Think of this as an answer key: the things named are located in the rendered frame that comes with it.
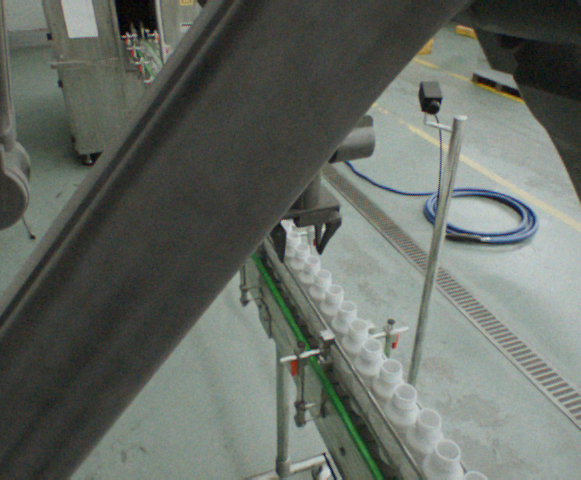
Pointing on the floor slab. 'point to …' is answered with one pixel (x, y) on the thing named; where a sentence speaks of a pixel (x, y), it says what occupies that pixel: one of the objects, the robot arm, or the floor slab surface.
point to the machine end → (107, 64)
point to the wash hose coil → (466, 228)
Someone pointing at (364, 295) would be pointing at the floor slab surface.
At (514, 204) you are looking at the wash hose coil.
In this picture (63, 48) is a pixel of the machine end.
